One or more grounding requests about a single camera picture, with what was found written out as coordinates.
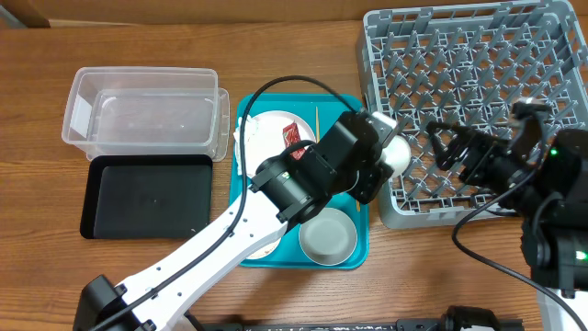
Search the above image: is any white paper cup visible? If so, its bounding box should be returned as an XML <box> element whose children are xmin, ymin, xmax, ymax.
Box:
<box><xmin>380</xmin><ymin>136</ymin><xmax>412</xmax><ymax>178</ymax></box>

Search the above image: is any red snack wrapper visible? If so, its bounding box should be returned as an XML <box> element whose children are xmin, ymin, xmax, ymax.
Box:
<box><xmin>281</xmin><ymin>122</ymin><xmax>306</xmax><ymax>160</ymax></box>

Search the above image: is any pink bowl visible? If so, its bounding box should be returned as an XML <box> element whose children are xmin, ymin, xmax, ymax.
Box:
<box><xmin>248</xmin><ymin>238</ymin><xmax>281</xmax><ymax>260</ymax></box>

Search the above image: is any white napkin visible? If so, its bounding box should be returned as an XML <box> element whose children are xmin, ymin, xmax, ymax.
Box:
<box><xmin>232</xmin><ymin>114</ymin><xmax>258</xmax><ymax>176</ymax></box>

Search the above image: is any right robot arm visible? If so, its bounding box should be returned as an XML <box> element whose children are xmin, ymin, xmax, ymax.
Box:
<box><xmin>427</xmin><ymin>120</ymin><xmax>587</xmax><ymax>330</ymax></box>

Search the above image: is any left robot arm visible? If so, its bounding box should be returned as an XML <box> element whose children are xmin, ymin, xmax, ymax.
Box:
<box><xmin>73</xmin><ymin>111</ymin><xmax>398</xmax><ymax>330</ymax></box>

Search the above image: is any grey bowl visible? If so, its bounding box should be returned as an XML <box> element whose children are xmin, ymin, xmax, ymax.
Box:
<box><xmin>299</xmin><ymin>208</ymin><xmax>358</xmax><ymax>267</ymax></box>

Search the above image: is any grey dish rack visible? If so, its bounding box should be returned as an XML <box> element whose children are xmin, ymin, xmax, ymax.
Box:
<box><xmin>357</xmin><ymin>1</ymin><xmax>587</xmax><ymax>229</ymax></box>

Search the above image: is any teal plastic tray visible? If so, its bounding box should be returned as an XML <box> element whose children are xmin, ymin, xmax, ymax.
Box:
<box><xmin>241</xmin><ymin>93</ymin><xmax>369</xmax><ymax>270</ymax></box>

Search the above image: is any left wooden chopstick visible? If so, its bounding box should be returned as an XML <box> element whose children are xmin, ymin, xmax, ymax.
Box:
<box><xmin>315</xmin><ymin>107</ymin><xmax>320</xmax><ymax>136</ymax></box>

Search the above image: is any pink plate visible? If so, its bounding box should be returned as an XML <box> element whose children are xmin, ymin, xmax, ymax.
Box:
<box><xmin>244</xmin><ymin>110</ymin><xmax>316</xmax><ymax>178</ymax></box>

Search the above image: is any clear plastic bin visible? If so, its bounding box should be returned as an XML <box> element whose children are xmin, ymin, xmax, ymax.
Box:
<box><xmin>62</xmin><ymin>66</ymin><xmax>231</xmax><ymax>162</ymax></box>

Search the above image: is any black rectangular tray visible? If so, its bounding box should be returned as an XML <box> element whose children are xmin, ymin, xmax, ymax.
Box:
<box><xmin>80</xmin><ymin>154</ymin><xmax>213</xmax><ymax>239</ymax></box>

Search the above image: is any black rail at table edge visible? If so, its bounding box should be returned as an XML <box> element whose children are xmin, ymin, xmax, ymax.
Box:
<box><xmin>185</xmin><ymin>306</ymin><xmax>525</xmax><ymax>331</ymax></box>

